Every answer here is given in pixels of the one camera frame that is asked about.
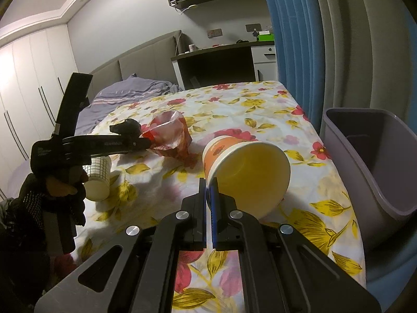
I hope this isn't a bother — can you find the orange floral paper cup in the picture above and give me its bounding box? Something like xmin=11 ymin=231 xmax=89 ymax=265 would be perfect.
xmin=202 ymin=136 xmax=291 ymax=219

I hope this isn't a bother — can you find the green grid paper cup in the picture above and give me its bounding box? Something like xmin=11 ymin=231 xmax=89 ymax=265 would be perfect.
xmin=83 ymin=156 xmax=112 ymax=201

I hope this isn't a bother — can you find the red white snack wrapper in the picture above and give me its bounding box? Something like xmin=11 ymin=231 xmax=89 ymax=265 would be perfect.
xmin=141 ymin=111 xmax=192 ymax=161

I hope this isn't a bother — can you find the purple plastic trash bin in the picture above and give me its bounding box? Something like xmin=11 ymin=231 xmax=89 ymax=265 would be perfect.
xmin=323 ymin=108 xmax=416 ymax=250

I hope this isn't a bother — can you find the gloved left hand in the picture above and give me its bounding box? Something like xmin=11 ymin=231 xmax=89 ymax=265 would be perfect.
xmin=7 ymin=167 xmax=88 ymax=256

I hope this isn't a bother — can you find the floral bed sheet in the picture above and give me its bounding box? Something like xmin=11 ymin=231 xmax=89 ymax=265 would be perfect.
xmin=69 ymin=80 xmax=368 ymax=313

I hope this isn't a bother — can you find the white wardrobe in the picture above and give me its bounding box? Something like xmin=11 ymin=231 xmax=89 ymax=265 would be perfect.
xmin=1 ymin=25 xmax=78 ymax=198

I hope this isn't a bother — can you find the grey upholstered headboard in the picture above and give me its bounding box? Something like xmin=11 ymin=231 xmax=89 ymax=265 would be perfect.
xmin=88 ymin=31 xmax=185 ymax=100

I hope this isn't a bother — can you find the dark desk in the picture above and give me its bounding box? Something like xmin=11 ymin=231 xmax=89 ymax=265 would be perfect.
xmin=171 ymin=41 xmax=275 ymax=90

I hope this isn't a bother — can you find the white drawer cabinet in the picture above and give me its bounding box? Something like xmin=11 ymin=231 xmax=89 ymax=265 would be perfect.
xmin=251 ymin=45 xmax=278 ymax=81

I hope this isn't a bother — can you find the green box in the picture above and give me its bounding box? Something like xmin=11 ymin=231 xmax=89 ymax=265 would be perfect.
xmin=257 ymin=31 xmax=274 ymax=42

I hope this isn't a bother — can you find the blue grey curtain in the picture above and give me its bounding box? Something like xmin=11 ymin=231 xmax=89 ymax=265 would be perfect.
xmin=266 ymin=0 xmax=416 ymax=312

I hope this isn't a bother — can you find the grey wall socket left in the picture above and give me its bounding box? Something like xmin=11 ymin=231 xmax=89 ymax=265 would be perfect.
xmin=207 ymin=28 xmax=223 ymax=39

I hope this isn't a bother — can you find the grey wall socket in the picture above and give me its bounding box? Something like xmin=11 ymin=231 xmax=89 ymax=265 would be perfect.
xmin=207 ymin=28 xmax=223 ymax=39
xmin=245 ymin=23 xmax=262 ymax=33

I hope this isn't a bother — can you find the grey wall socket right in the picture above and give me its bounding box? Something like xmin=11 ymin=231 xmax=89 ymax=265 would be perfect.
xmin=245 ymin=23 xmax=262 ymax=33

